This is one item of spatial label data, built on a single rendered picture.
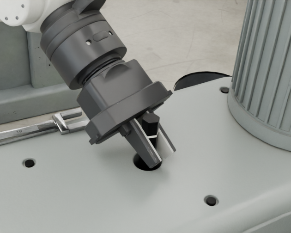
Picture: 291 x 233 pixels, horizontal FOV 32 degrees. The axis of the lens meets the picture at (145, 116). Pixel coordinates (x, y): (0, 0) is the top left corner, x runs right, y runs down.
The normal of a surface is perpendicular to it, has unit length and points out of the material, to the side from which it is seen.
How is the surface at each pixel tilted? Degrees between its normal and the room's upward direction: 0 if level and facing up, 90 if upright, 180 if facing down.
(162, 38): 0
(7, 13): 76
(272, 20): 90
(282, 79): 90
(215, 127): 0
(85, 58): 51
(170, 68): 0
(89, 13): 31
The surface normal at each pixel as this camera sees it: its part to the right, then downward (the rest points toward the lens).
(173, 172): 0.06, -0.78
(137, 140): -0.69, 0.41
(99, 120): -0.19, -0.01
